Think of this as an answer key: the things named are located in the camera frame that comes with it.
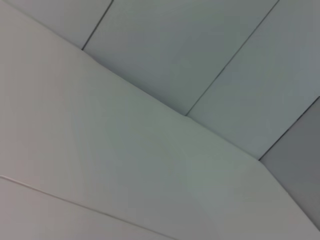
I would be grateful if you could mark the white partition board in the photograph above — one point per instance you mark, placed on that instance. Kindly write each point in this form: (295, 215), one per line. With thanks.
(162, 50)
(300, 162)
(262, 87)
(75, 17)

